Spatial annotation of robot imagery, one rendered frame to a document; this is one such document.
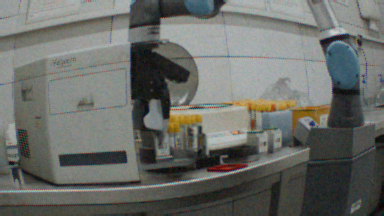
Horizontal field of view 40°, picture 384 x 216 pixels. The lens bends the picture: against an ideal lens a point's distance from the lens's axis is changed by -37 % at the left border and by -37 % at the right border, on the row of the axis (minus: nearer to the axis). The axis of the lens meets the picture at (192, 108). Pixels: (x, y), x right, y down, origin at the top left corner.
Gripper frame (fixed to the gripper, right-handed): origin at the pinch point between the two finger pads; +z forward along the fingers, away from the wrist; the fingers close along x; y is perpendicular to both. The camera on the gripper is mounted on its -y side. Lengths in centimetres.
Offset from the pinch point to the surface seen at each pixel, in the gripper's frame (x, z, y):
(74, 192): 8.3, 9.7, 33.3
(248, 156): 0.4, 7.6, -27.8
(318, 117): 0, 2, -64
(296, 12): -59, -41, -136
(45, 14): -59, -41, 4
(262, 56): -60, -17, -103
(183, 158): 0.6, 5.0, -7.0
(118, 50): 4.3, -19.2, 12.8
